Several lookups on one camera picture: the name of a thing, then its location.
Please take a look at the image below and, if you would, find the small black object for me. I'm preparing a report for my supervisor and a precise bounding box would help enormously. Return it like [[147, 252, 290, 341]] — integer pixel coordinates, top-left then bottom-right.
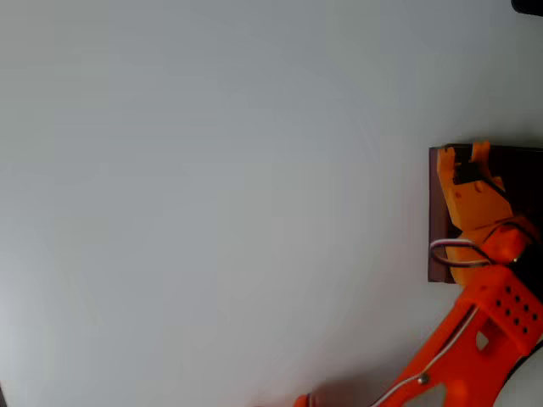
[[452, 159, 481, 186]]

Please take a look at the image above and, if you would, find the dark red cardboard box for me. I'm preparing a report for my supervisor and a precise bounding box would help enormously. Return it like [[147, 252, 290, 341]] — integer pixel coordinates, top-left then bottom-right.
[[427, 143, 543, 285]]

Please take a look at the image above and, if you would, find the black object at corner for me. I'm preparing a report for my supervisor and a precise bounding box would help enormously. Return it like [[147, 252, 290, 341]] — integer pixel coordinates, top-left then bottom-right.
[[511, 0, 543, 18]]

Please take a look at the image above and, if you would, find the white red servo cable loop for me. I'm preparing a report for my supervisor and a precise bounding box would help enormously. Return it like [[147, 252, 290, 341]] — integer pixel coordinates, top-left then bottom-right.
[[429, 238, 494, 270]]

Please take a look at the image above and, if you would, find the white cable along arm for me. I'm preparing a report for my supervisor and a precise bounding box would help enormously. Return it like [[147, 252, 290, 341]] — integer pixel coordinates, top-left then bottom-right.
[[372, 304, 481, 407]]

